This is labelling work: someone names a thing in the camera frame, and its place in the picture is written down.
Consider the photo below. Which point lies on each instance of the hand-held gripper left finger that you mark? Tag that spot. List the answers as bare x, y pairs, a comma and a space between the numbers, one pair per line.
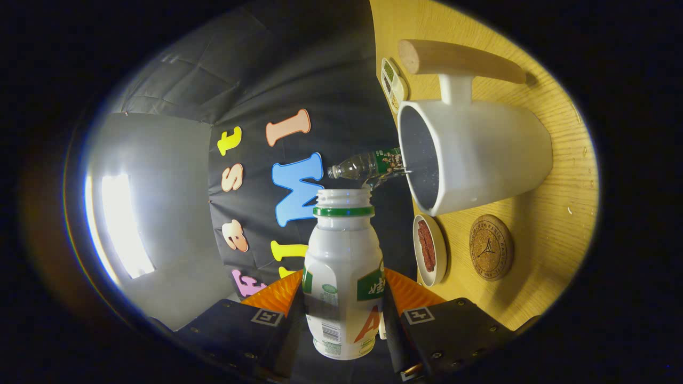
291, 341

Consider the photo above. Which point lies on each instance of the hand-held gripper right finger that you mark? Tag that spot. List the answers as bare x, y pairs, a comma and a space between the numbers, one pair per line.
395, 336

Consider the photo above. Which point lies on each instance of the white juice bottle green label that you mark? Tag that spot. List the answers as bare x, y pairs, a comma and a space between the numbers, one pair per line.
341, 256

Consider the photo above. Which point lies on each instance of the round cork coaster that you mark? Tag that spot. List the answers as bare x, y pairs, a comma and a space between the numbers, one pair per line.
491, 248

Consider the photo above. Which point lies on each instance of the clear plastic water bottle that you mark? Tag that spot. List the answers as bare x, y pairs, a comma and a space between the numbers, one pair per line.
357, 165

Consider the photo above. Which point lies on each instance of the white round plate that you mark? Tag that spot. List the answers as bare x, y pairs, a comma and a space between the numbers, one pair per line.
441, 256

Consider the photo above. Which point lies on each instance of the red meat strip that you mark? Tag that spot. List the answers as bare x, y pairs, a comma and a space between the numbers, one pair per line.
426, 245

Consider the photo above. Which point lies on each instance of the wooden table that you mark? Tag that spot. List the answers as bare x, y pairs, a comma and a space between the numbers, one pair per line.
555, 224

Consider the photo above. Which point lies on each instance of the ceiling light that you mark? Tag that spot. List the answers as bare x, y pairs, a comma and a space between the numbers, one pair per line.
122, 224

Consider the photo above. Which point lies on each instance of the white divided dish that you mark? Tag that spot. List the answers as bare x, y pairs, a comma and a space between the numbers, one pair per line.
402, 88

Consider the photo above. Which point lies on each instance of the green bean heap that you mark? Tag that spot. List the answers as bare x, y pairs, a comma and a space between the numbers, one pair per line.
389, 71

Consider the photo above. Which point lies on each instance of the black backdrop cloth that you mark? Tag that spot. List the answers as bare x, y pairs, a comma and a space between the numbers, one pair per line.
320, 69

